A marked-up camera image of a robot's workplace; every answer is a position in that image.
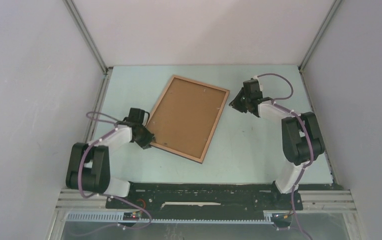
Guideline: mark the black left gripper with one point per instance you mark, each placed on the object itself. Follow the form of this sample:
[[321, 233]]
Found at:
[[145, 144]]

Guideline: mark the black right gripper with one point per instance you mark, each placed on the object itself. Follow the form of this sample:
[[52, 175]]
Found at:
[[235, 103]]

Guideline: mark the brown frame backing board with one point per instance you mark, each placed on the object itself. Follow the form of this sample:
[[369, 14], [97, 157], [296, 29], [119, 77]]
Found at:
[[187, 117]]

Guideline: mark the wooden picture frame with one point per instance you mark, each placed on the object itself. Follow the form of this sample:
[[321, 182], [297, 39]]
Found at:
[[191, 116]]

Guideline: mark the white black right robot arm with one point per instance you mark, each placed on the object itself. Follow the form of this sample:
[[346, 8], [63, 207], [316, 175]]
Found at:
[[302, 140]]

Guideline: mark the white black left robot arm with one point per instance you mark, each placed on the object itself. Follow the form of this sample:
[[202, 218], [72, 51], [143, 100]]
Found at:
[[89, 164]]

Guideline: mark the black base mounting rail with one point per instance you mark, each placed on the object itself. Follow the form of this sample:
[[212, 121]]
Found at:
[[211, 202]]

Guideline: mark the aluminium extrusion base frame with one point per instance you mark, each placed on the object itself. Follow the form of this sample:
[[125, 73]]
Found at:
[[316, 199]]

